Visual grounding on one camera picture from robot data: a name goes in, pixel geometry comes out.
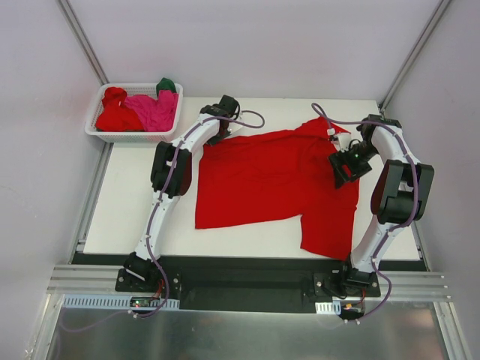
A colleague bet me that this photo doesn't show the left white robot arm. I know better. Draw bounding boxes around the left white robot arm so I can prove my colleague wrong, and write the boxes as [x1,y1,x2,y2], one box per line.
[124,95,241,292]

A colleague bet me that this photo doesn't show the purple cable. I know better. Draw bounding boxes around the purple cable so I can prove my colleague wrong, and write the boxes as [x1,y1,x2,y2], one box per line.
[310,102,421,331]
[59,109,266,333]

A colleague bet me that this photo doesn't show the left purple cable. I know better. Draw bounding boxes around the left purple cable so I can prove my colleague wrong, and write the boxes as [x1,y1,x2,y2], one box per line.
[59,109,266,333]

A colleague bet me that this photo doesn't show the right white cable duct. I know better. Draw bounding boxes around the right white cable duct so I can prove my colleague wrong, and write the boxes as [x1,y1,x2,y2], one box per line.
[315,301,341,316]

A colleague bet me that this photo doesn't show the pink t shirt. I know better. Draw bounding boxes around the pink t shirt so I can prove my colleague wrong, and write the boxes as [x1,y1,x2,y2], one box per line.
[125,90,179,132]

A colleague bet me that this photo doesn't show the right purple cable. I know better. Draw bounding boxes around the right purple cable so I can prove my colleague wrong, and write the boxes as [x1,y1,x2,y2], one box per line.
[310,102,421,331]

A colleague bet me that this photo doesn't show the left white cable duct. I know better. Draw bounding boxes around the left white cable duct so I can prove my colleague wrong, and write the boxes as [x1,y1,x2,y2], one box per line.
[63,295,163,311]

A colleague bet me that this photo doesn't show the white plastic basket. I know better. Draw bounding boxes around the white plastic basket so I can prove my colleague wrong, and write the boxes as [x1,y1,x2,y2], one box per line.
[85,79,183,143]

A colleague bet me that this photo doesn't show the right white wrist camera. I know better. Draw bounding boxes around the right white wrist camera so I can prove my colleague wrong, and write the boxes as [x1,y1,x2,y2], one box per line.
[327,128,352,152]

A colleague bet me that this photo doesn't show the white cable duct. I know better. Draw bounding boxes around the white cable duct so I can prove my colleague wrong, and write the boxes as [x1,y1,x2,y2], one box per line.
[315,301,341,316]
[63,295,163,311]

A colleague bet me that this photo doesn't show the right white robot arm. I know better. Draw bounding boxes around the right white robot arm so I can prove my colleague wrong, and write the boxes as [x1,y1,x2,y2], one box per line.
[327,115,434,296]

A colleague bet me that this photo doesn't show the aluminium frame rail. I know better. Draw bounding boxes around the aluminium frame rail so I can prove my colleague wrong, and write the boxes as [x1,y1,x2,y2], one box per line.
[47,264,453,302]

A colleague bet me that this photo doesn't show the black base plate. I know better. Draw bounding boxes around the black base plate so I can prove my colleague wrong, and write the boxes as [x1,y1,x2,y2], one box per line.
[73,253,404,312]

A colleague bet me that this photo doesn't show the green t shirt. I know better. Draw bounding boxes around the green t shirt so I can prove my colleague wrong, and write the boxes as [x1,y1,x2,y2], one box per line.
[155,77,177,95]

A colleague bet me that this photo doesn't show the red t shirt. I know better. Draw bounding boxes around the red t shirt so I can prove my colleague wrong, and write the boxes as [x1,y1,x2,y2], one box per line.
[95,87,144,132]
[195,117,359,260]

